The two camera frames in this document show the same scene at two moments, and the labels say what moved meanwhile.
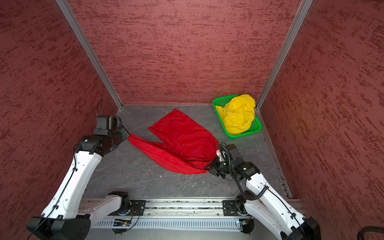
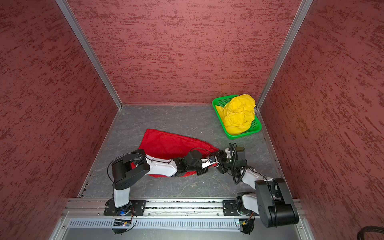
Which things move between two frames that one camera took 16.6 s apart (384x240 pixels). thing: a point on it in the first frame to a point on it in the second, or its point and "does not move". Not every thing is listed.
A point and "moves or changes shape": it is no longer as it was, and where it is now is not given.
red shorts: [186, 144] moves or changes shape
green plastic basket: [255, 125] does not move
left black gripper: [125, 134] to [203, 171]
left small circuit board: [120, 222] does not move
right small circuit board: [247, 225] does not move
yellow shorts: [237, 114] does not move
